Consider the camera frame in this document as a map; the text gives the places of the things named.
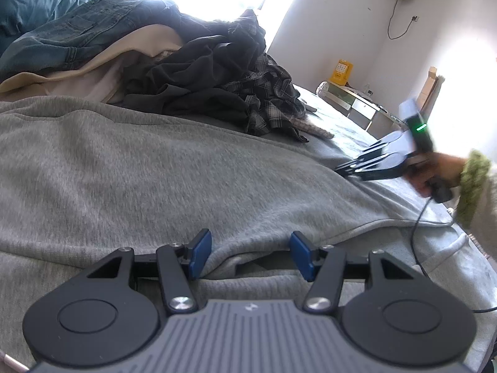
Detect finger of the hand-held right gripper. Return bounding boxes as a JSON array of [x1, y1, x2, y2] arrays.
[[333, 161, 376, 181], [350, 141, 390, 166]]

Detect blue denim jeans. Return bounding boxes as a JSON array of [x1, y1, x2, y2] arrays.
[[0, 0, 219, 83]]

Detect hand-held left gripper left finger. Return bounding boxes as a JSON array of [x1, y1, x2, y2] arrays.
[[86, 228, 213, 315]]

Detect grey hoodie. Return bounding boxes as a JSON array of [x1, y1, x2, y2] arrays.
[[0, 95, 493, 373]]

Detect air conditioner power cord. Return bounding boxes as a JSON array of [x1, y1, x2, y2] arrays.
[[387, 0, 421, 41]]

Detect white cord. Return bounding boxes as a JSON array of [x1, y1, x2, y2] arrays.
[[0, 351, 29, 372]]

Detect yellow box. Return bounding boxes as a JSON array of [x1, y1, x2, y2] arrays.
[[329, 58, 355, 87]]

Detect tall cardboard box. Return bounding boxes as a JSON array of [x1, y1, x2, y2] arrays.
[[417, 65, 446, 120]]

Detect person's right hand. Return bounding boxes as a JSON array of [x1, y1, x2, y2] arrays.
[[402, 151, 467, 199]]

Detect dark plaid shirt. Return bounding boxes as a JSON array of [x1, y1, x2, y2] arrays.
[[217, 52, 312, 143]]

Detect light desk with drawers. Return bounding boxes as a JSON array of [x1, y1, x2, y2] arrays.
[[327, 83, 405, 139]]

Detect beige knit cloth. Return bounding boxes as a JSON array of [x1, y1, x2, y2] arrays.
[[286, 115, 336, 140]]

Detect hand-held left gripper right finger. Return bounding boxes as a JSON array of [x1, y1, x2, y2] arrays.
[[290, 231, 420, 313]]

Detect beige zip jacket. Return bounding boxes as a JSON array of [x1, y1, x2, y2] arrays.
[[0, 22, 184, 106]]

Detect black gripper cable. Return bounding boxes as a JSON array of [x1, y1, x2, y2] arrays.
[[409, 197, 497, 314]]

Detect black garment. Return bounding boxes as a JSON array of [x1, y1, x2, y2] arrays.
[[121, 9, 269, 126]]

